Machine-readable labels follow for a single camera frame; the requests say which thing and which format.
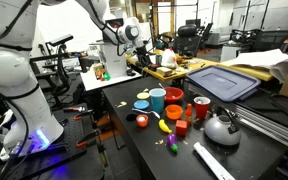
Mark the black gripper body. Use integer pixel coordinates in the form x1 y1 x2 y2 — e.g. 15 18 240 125
135 43 149 58

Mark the black device with red panel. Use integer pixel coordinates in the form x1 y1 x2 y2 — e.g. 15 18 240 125
148 63 160 72

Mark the white sketch board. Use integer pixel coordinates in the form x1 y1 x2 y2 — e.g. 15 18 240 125
140 22 155 54

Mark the tan flat box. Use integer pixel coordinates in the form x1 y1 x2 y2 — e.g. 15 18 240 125
155 66 174 78

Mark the white monitor stand box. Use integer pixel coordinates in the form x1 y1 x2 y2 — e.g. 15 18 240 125
101 41 129 80

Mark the cream round plate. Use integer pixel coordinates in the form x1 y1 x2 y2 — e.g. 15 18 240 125
136 92 151 100

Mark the small monitor screen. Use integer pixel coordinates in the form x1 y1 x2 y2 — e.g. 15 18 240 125
105 17 125 30

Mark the light blue plastic cup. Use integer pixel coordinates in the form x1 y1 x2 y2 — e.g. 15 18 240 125
149 87 167 115

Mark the blue plastic plate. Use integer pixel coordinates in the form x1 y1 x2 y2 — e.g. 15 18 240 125
133 99 151 111

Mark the red plastic bowl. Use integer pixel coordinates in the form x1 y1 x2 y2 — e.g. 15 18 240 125
163 86 185 104

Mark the black office chair with headrest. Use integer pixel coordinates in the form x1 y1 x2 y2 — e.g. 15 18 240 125
173 23 202 58

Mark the white side table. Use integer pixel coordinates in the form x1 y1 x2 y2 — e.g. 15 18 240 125
80 65 144 93

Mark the black round disc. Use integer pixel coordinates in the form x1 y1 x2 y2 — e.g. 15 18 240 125
125 113 139 122

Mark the orange plastic bowl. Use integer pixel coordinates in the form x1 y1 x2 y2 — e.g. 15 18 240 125
165 104 184 121

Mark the small orange cup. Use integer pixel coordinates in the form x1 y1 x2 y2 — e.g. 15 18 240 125
135 114 149 129

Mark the yellow wooden table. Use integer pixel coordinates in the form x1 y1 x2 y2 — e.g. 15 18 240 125
126 49 275 83

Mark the orange toy bottle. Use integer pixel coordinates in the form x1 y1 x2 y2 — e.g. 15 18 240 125
184 103 194 126

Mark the yellow toy banana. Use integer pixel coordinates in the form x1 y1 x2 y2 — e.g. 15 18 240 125
158 119 173 135

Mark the red plastic cup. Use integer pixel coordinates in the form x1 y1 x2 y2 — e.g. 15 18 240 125
193 96 212 120

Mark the red toy cube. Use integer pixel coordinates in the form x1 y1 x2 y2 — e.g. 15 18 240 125
175 119 189 137

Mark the dark blue bin lid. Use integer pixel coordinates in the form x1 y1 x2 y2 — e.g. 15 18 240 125
185 65 262 103

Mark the black armrest chair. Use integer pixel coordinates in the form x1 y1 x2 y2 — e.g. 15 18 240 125
28 34 75 98

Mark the purple toy eggplant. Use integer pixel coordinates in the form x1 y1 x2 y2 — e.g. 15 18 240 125
166 133 179 153

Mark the stack of white papers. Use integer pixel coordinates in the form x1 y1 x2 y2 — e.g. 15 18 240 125
219 48 288 84

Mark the white flat bar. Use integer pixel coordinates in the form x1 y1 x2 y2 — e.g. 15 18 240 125
193 141 237 180

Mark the black mesh office chair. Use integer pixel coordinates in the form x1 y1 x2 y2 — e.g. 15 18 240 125
249 29 288 53

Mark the black clamp with orange handle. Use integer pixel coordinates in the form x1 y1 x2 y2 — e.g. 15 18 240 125
75 129 101 150
72 110 94 122

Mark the silver wrench with orange handle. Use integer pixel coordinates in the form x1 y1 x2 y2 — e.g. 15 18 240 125
62 105 87 114

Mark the grey kettle with black handle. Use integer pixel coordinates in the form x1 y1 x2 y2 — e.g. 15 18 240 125
203 105 242 147

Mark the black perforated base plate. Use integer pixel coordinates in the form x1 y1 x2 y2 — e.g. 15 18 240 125
0 103 106 180

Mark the aluminium frame rail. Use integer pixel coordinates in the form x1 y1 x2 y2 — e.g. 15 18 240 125
183 80 288 155

